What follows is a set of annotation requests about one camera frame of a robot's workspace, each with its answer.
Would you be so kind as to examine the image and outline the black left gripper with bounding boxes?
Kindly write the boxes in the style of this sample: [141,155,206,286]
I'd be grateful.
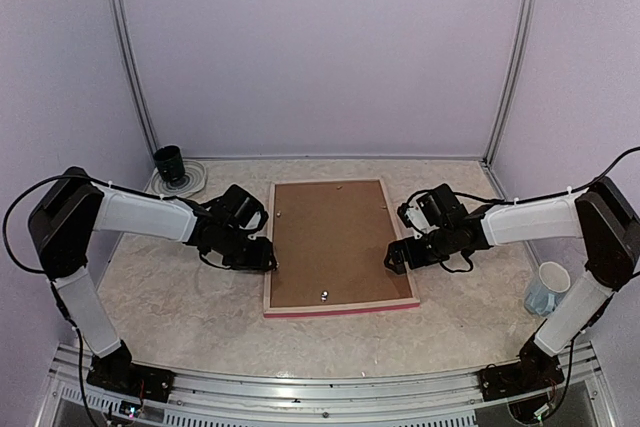
[216,226,277,272]

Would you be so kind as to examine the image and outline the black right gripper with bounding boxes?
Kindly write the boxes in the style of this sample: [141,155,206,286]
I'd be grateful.
[385,224,456,274]

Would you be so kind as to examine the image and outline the pink wooden picture frame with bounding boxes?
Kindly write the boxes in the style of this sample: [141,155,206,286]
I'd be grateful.
[262,177,422,319]

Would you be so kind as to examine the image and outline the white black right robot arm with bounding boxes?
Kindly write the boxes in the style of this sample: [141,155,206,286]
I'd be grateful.
[384,175,639,401]

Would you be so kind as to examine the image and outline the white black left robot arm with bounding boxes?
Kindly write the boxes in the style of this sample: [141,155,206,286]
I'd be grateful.
[27,166,277,403]

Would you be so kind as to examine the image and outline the grey spiral ceramic plate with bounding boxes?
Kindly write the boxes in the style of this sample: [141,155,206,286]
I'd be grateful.
[148,160,207,198]

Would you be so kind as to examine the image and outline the dark green speckled cup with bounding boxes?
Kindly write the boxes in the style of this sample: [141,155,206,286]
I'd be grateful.
[152,145,186,183]

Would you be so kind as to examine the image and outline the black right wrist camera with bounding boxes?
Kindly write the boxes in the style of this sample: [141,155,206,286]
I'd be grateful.
[396,202,429,238]

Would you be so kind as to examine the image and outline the aluminium front rail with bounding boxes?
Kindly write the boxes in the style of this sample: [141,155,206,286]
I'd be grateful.
[37,341,616,427]

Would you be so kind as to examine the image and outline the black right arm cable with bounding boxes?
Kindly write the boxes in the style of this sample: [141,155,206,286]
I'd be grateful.
[454,145,640,278]

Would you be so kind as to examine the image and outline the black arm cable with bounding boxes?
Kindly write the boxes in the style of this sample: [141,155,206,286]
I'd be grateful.
[2,174,116,276]
[454,145,640,278]

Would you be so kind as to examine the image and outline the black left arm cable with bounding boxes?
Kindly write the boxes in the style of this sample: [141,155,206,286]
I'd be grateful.
[2,174,116,276]

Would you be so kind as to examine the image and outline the right aluminium corner post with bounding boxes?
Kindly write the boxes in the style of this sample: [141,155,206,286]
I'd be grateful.
[483,0,536,169]

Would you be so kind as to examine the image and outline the aluminium corner post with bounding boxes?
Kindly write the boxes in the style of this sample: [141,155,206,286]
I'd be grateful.
[109,0,159,157]
[483,0,536,169]

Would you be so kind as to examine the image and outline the left aluminium corner post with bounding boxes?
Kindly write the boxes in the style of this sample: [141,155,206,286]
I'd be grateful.
[109,0,159,157]

